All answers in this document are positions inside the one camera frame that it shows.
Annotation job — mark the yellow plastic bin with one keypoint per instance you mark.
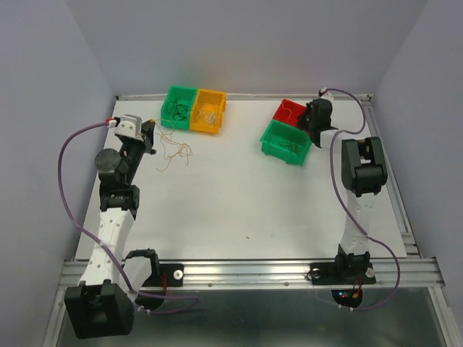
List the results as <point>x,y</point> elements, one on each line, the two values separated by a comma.
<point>207,111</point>

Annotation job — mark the green plastic bin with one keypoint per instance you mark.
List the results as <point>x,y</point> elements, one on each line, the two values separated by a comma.
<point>177,107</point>
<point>286,143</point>

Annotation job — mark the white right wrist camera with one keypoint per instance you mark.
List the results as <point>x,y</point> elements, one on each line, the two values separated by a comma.
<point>325,94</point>

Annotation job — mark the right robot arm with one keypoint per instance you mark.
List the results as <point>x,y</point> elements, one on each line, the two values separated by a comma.
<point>363,174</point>

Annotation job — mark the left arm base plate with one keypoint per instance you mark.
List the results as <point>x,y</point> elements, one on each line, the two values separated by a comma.
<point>170,275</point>

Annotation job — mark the aluminium front rail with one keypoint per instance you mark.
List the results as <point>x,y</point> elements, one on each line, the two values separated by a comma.
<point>279,275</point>

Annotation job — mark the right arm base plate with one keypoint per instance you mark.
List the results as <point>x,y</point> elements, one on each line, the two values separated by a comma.
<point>336,274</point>

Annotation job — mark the red plastic bin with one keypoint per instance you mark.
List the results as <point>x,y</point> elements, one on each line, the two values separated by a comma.
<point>288,112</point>

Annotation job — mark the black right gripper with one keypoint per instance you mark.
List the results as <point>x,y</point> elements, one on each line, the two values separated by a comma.
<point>302,121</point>

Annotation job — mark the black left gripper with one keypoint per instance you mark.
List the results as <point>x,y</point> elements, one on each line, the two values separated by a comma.
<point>147,134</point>

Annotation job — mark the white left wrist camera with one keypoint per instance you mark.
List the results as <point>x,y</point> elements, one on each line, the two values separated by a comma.
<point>127,125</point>

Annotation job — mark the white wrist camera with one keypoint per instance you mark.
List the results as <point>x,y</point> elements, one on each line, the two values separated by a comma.
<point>127,125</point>
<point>325,94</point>

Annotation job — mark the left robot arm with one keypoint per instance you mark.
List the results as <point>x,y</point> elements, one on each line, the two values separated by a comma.
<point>102,303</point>

